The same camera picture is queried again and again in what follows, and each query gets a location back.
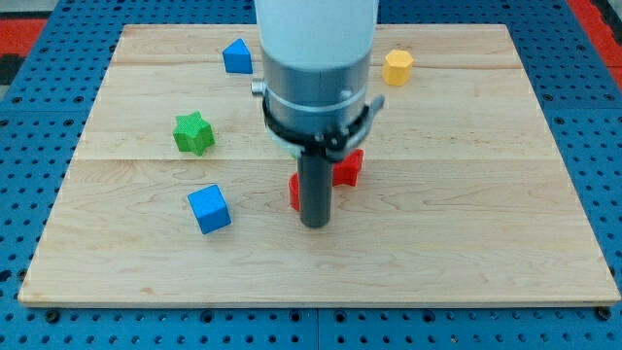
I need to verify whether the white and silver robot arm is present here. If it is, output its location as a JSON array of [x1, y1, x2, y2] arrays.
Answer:
[[252, 0, 383, 162]]

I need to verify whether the blue cube block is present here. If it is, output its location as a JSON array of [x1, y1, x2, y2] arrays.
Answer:
[[188, 185, 231, 234]]

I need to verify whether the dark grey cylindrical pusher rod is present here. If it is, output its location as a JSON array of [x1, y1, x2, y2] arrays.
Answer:
[[297, 149, 332, 228]]

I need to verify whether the red cylinder block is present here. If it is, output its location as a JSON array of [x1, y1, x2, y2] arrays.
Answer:
[[289, 173, 300, 212]]

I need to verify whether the red star block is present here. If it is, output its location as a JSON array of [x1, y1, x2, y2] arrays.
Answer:
[[332, 149, 364, 187]]

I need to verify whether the green star block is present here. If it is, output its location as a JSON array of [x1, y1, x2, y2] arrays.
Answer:
[[172, 111, 215, 156]]

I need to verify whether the light wooden board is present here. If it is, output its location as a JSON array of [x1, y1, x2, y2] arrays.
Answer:
[[18, 24, 620, 308]]

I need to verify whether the yellow hexagonal block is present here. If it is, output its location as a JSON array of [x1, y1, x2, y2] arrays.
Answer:
[[382, 50, 414, 87]]

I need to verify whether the blue triangular prism block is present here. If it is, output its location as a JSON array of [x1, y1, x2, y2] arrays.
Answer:
[[223, 38, 254, 74]]

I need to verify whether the black clamp ring with lever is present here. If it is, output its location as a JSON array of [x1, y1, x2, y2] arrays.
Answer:
[[261, 94, 386, 163]]

